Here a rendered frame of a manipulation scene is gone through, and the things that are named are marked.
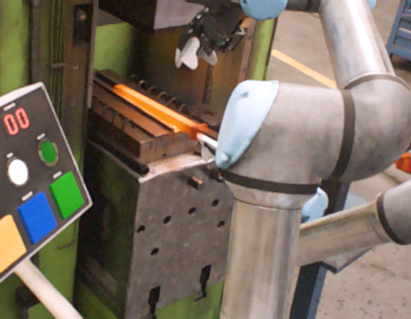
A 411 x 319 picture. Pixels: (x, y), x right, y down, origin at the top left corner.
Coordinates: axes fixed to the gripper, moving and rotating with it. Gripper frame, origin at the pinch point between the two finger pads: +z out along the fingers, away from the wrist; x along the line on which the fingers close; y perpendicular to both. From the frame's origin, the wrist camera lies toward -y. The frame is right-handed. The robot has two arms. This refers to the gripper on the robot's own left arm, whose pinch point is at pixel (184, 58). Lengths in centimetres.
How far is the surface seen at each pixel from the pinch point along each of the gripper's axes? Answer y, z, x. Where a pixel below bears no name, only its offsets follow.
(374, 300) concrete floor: 49, 115, 130
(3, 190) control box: 12.4, 13.1, -45.1
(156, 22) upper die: -13.4, 2.9, 2.4
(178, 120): -0.9, 26.3, 13.0
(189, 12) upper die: -14.1, 1.6, 12.1
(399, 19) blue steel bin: -120, 161, 385
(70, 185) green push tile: 11.9, 19.5, -28.5
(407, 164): 33, 18, 63
